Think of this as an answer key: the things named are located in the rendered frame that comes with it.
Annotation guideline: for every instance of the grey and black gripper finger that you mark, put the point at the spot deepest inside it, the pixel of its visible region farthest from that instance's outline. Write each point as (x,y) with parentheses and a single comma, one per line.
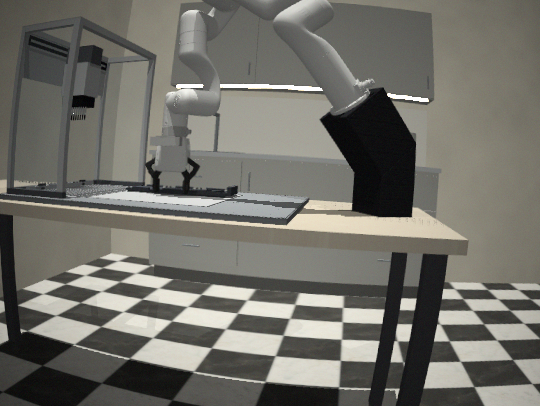
(187,176)
(154,174)

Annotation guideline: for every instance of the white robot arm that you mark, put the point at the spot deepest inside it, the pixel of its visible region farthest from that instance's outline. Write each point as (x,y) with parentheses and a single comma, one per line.
(295,26)

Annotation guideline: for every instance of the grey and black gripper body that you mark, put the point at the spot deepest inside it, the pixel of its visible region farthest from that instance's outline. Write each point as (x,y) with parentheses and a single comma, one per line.
(173,158)

